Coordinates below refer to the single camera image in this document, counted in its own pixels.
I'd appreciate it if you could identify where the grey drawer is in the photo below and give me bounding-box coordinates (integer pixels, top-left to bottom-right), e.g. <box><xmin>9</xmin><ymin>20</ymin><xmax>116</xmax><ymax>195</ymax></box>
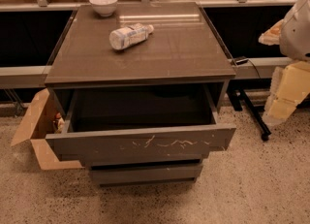
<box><xmin>46</xmin><ymin>85</ymin><xmax>235</xmax><ymax>167</ymax></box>
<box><xmin>89</xmin><ymin>159</ymin><xmax>202</xmax><ymax>185</ymax></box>

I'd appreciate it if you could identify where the black stand leg with wheel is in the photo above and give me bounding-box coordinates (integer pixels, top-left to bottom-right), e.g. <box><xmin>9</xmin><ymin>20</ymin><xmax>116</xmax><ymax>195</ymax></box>
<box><xmin>227</xmin><ymin>86</ymin><xmax>271</xmax><ymax>142</ymax></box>

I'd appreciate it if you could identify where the grey drawer cabinet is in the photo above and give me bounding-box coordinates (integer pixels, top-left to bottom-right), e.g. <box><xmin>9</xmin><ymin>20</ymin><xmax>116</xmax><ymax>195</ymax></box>
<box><xmin>45</xmin><ymin>3</ymin><xmax>235</xmax><ymax>172</ymax></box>

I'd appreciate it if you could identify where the white ceramic bowl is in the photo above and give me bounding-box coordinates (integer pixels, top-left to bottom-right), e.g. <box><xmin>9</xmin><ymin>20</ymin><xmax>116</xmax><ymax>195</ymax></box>
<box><xmin>89</xmin><ymin>0</ymin><xmax>118</xmax><ymax>16</ymax></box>

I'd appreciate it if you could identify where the small black device on ledge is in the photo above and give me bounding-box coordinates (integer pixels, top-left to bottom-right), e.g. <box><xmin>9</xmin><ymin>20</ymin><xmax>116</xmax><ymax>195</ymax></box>
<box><xmin>232</xmin><ymin>56</ymin><xmax>248</xmax><ymax>66</ymax></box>

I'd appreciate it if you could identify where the grey bottom drawer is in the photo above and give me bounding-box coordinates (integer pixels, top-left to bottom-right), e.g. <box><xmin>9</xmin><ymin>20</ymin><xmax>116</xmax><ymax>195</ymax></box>
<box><xmin>89</xmin><ymin>159</ymin><xmax>202</xmax><ymax>185</ymax></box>

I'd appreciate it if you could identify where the white plastic bottle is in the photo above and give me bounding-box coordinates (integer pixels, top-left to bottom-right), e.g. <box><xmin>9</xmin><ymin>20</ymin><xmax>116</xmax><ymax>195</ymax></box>
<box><xmin>109</xmin><ymin>23</ymin><xmax>154</xmax><ymax>50</ymax></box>

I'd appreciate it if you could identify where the small item in cardboard box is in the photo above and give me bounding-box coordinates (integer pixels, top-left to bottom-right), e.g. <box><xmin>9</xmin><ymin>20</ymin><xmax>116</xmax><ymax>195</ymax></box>
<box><xmin>53</xmin><ymin>112</ymin><xmax>65</xmax><ymax>134</ymax></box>

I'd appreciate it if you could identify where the grey top drawer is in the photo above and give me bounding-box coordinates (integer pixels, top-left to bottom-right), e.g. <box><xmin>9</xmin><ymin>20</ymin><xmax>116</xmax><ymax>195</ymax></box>
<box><xmin>46</xmin><ymin>85</ymin><xmax>235</xmax><ymax>167</ymax></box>

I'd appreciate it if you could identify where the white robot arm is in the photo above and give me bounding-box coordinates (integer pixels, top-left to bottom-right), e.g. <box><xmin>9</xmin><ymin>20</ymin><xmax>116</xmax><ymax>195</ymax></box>
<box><xmin>259</xmin><ymin>0</ymin><xmax>310</xmax><ymax>126</ymax></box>

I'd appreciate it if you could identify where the open cardboard box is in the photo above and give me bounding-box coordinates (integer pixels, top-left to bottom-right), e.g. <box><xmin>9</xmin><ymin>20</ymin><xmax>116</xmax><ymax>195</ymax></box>
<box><xmin>11</xmin><ymin>89</ymin><xmax>82</xmax><ymax>171</ymax></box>

